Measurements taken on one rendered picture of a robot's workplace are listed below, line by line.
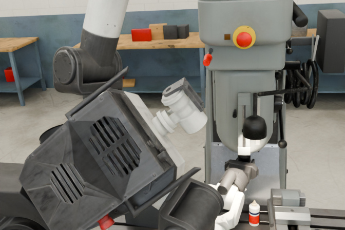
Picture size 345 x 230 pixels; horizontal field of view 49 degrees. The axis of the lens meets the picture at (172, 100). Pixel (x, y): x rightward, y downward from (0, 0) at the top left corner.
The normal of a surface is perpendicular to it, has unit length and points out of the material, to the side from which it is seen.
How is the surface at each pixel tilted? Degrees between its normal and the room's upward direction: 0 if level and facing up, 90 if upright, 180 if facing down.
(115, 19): 101
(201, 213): 42
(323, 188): 0
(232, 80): 90
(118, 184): 65
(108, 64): 106
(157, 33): 90
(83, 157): 75
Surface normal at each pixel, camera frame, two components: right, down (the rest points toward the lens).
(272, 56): -0.18, 0.37
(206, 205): 0.48, -0.58
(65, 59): -0.62, 0.10
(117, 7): 0.52, 0.45
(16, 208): 0.15, 0.36
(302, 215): -0.15, -0.47
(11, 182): 0.15, -0.93
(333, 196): -0.07, -0.93
